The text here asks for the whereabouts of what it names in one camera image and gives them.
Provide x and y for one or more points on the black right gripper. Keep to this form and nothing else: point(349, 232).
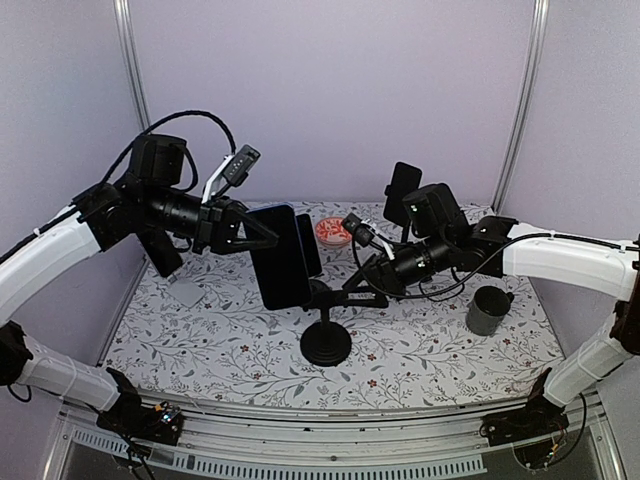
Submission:
point(380, 273)

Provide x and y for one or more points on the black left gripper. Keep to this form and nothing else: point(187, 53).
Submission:
point(218, 222)

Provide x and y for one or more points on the small round base phone stand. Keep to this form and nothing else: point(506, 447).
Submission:
point(318, 287)

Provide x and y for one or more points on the black phone with white edge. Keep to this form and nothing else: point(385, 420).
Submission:
point(309, 245)

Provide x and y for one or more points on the black gooseneck stand round base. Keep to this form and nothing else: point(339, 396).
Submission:
point(325, 343)

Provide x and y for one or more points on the tall black clamp phone stand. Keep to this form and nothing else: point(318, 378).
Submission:
point(394, 210)

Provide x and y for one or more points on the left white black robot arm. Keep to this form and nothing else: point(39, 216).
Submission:
point(145, 202)

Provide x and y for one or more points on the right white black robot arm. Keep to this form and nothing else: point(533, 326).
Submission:
point(499, 246)

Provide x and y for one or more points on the white flat phone stand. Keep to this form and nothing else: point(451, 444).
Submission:
point(186, 292)

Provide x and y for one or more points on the red white patterned bowl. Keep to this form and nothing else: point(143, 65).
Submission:
point(330, 232)

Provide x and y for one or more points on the floral patterned tablecloth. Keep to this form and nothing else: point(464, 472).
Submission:
point(412, 354)

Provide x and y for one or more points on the dark grey mug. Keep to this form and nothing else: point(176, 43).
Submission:
point(487, 309)

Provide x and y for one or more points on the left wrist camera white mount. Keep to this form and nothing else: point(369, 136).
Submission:
point(231, 173)

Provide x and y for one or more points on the aluminium front rail base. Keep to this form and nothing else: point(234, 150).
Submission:
point(232, 441)

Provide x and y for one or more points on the left aluminium frame post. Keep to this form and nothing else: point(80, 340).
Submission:
point(131, 61)

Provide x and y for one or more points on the aluminium frame post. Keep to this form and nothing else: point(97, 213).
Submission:
point(531, 67)
point(131, 61)

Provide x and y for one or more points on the right aluminium frame post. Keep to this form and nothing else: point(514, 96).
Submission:
point(531, 67)

